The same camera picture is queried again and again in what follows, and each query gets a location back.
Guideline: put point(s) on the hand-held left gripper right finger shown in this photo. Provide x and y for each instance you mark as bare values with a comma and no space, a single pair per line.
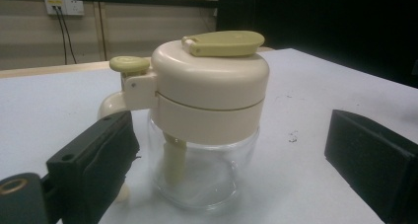
374,161

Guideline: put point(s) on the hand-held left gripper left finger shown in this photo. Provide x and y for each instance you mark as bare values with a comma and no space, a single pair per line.
95,158

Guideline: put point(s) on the glass jar with cream lid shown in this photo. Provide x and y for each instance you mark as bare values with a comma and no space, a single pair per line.
210,86

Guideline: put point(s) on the white table cover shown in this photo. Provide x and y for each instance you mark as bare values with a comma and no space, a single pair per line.
328,86

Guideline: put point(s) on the dark curtain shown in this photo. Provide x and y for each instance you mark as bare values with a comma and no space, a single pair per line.
328,26

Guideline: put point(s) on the white wall socket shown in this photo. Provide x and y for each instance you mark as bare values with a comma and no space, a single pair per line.
65,7

